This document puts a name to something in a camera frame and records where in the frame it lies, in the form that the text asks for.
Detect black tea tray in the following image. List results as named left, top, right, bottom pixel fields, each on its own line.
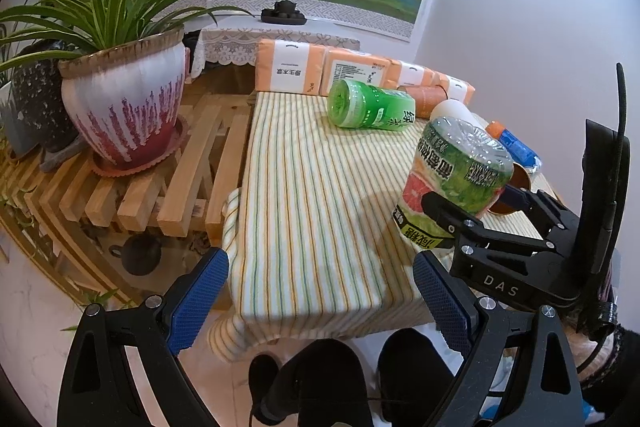
left=261, top=7, right=307, bottom=26

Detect blue bottle with orange cap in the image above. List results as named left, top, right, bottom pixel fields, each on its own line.
left=484, top=121, right=543, bottom=180

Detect white red ceramic flowerpot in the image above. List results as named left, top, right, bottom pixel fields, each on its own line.
left=59, top=27, right=188, bottom=170

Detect green grapefruit drink bottle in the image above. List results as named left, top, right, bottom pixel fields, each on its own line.
left=392, top=117, right=516, bottom=253

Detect white lace tablecloth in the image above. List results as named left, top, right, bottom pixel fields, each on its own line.
left=190, top=27, right=361, bottom=80

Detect orange paper cup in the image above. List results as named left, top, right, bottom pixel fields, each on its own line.
left=405, top=84, right=451, bottom=118

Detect dark round clay teapot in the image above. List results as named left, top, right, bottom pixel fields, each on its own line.
left=112, top=232, right=163, bottom=278

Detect dark speckled flowerpot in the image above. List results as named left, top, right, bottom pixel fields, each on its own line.
left=10, top=42, right=81, bottom=152

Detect grey white flowerpot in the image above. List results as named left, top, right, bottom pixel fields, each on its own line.
left=0, top=82, right=33, bottom=158

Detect wooden slatted plant rack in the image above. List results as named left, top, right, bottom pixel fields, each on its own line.
left=0, top=92, right=258, bottom=303

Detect person's right forearm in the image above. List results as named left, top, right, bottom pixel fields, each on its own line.
left=565, top=292, right=640, bottom=427

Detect striped tablecloth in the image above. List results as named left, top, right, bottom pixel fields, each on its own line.
left=207, top=89, right=561, bottom=364

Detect orange tissue pack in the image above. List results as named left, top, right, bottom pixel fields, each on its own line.
left=322, top=48, right=393, bottom=90
left=435, top=74, right=476, bottom=105
left=382, top=59, right=438, bottom=90
left=255, top=39, right=328, bottom=96

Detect pink pot saucer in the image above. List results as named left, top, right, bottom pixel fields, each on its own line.
left=90, top=114, right=192, bottom=180

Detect person's right leg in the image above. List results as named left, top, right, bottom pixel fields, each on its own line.
left=377, top=329, right=468, bottom=427

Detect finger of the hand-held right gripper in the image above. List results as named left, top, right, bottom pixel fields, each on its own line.
left=502, top=186, right=577, bottom=239
left=421, top=192, right=490, bottom=253

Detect green tea bottle lying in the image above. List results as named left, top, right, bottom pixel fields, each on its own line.
left=327, top=79, right=417, bottom=132

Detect brown paper cup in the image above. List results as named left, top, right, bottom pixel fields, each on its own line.
left=492, top=164, right=533, bottom=215

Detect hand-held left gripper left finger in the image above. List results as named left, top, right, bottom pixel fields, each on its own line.
left=56, top=248, right=231, bottom=427

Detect person's left leg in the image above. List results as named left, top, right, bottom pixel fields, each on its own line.
left=247, top=339, right=376, bottom=427

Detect person's leg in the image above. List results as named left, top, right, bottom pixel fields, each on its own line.
left=377, top=329, right=468, bottom=427
left=247, top=339, right=376, bottom=427

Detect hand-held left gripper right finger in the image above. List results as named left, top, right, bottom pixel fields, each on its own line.
left=413, top=251, right=587, bottom=427

